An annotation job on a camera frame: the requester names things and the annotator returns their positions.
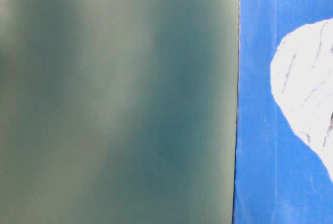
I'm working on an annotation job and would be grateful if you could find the white striped towel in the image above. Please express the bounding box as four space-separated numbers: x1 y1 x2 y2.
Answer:
270 19 332 176

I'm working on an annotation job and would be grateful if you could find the blurred grey-green panel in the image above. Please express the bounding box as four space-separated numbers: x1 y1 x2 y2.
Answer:
1 0 238 223

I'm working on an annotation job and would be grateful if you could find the blue table cloth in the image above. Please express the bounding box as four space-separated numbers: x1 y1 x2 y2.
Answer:
233 0 332 223

